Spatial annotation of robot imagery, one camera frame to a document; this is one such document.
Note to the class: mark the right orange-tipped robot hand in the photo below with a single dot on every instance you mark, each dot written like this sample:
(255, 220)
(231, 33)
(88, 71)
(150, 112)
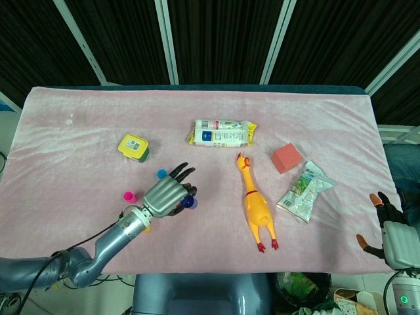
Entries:
(400, 241)

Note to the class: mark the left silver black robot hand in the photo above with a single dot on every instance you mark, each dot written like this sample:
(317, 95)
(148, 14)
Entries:
(162, 193)

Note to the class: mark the light blue plastic cup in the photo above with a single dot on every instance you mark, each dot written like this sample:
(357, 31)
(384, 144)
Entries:
(161, 173)

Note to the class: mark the dark blue plastic cup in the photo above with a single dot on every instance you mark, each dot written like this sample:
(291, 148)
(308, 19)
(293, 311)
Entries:
(188, 201)

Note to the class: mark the pink plastic cup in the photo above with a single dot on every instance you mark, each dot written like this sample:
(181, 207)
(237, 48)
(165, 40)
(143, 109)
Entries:
(129, 196)

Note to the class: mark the yellow plastic cup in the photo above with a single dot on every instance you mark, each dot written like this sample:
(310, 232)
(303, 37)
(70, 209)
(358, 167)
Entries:
(147, 229)

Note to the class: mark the right white-grey robot arm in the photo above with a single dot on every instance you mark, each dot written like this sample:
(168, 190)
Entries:
(407, 292)

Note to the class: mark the yellow-lidded green container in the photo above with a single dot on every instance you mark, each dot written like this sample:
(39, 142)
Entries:
(133, 146)

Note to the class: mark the cardboard box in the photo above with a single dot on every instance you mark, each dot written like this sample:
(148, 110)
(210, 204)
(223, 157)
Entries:
(351, 303)

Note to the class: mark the white yellow-ended snack package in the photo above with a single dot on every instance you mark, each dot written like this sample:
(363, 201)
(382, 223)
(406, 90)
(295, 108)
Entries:
(220, 134)

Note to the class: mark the yellow rubber chicken toy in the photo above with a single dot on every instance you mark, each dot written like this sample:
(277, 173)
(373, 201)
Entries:
(256, 203)

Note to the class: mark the pink plush table cloth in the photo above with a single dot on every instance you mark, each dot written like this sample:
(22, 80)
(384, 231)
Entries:
(210, 105)

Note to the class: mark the white metal rack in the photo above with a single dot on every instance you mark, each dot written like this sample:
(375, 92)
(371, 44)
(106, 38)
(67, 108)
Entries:
(400, 133)

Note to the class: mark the blue-grey robot torso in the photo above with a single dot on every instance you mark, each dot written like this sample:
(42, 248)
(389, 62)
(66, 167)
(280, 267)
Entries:
(200, 295)

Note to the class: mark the green white snack bag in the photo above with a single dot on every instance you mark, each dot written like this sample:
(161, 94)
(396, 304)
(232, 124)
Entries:
(303, 192)

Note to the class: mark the black-lined trash bin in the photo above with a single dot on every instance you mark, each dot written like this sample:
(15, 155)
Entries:
(302, 288)

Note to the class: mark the red foam cube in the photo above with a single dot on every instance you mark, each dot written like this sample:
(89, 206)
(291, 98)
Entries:
(286, 158)

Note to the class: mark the white partition frame post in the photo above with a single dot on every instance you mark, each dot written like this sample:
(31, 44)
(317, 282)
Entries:
(277, 42)
(82, 42)
(167, 42)
(393, 62)

